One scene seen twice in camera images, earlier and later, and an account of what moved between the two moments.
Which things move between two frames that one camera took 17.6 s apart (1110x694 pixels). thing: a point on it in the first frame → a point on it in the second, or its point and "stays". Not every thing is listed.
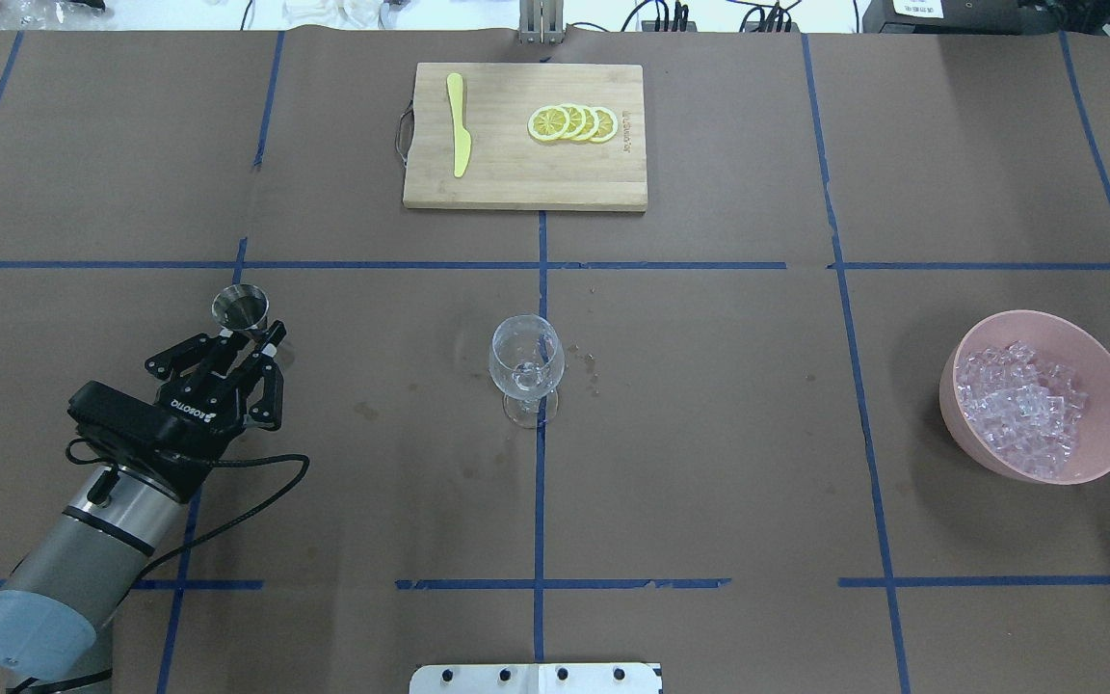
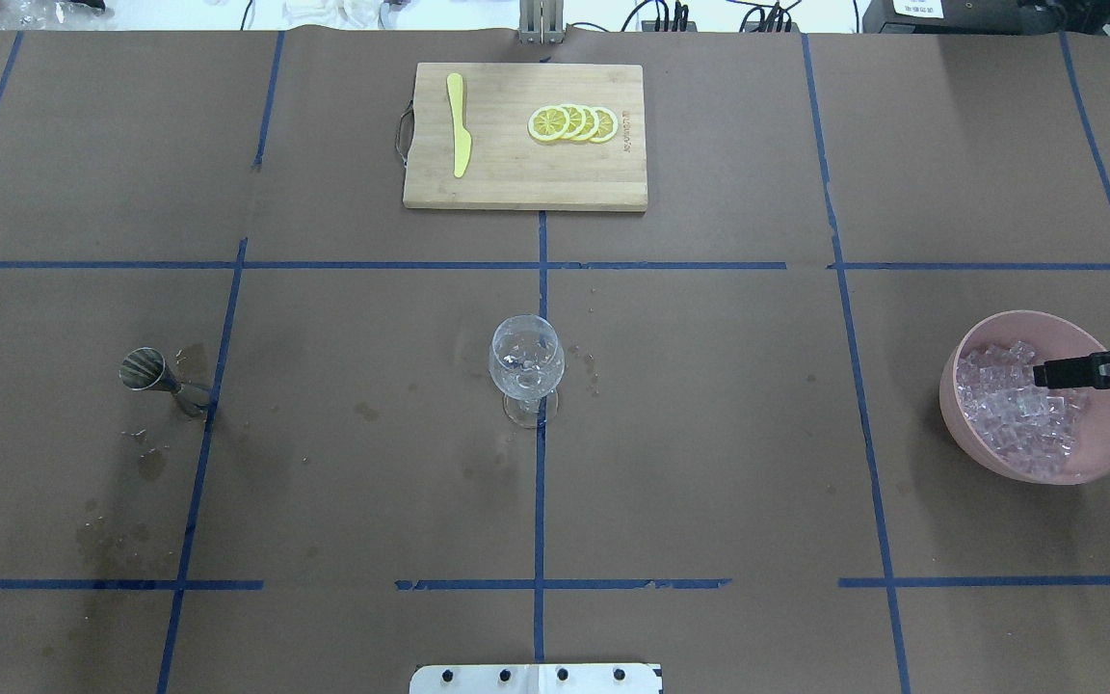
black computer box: (985, 16) stays
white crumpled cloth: (341, 14) stays
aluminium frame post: (541, 22) stays
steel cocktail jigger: (242, 306) → (145, 369)
